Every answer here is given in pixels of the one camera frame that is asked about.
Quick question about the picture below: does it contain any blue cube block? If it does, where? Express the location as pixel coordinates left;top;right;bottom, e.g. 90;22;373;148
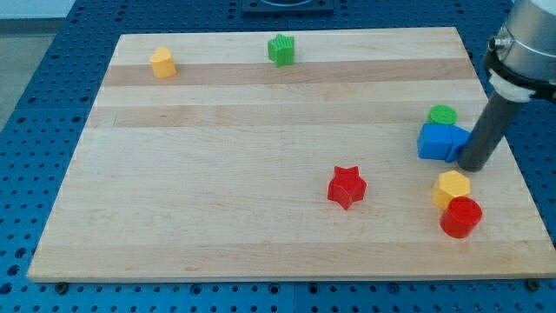
417;123;453;160

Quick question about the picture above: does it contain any blue triangle block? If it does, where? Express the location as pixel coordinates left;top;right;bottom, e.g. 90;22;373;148
445;125;470;163

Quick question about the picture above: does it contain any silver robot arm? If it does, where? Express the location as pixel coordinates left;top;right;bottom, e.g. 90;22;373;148
484;0;555;103

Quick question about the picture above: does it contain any green circle block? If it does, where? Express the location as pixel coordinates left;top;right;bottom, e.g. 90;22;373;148
427;104;458;125

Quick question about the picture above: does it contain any wooden board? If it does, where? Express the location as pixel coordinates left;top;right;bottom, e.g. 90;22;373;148
28;27;555;283

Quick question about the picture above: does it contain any red star block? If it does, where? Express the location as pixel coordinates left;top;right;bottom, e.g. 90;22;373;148
327;166;367;210

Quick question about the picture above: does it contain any green star block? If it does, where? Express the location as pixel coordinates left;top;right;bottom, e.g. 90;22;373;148
267;34;295;67

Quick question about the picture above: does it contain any yellow heart block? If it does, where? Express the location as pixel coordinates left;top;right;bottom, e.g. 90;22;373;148
149;46;177;78

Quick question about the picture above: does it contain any yellow hexagon block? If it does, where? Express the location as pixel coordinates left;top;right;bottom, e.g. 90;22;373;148
432;170;471;210

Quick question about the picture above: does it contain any red cylinder block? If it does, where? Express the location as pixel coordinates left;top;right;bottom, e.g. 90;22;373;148
440;196;483;239

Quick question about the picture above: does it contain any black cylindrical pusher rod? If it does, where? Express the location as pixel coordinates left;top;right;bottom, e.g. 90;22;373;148
457;91;525;172

